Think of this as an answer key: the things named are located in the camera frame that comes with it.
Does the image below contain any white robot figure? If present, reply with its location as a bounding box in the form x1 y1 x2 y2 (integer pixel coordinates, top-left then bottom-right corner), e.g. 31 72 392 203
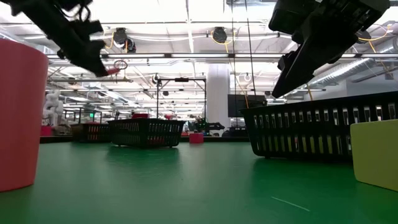
42 89 65 127

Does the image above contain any black slotted plastic basket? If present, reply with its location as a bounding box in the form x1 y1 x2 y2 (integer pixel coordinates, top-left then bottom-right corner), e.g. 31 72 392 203
70 122 112 144
239 91 398 163
106 118 187 149

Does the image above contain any red cylinder block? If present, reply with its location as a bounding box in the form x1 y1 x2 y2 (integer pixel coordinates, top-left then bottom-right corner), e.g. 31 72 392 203
0 38 50 193

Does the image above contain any black table frame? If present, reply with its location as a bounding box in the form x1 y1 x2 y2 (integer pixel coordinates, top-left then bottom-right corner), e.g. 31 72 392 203
39 136 251 144

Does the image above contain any black ceiling cable reel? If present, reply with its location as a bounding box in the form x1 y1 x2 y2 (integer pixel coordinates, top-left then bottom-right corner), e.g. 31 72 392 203
213 26 228 44
112 27 128 45

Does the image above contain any silver ventilation duct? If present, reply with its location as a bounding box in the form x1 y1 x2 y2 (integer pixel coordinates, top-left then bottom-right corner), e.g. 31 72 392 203
310 58 398 88

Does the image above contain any black monitor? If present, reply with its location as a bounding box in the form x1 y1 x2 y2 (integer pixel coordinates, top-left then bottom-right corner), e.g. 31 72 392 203
227 94 267 118

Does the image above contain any black gantry frame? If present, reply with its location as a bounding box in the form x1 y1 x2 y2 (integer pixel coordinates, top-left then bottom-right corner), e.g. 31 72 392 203
156 77 208 121

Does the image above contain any white column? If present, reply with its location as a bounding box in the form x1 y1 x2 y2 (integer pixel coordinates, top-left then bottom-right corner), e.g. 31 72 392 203
206 63 231 131

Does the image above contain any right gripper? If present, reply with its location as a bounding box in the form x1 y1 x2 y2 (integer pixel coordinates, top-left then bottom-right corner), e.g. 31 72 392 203
269 0 391 99

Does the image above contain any yellow cube block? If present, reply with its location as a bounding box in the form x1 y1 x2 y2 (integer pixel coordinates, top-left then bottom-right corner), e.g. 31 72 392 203
349 119 398 192

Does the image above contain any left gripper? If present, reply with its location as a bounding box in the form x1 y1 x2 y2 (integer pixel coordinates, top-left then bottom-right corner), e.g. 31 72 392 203
0 0 109 78

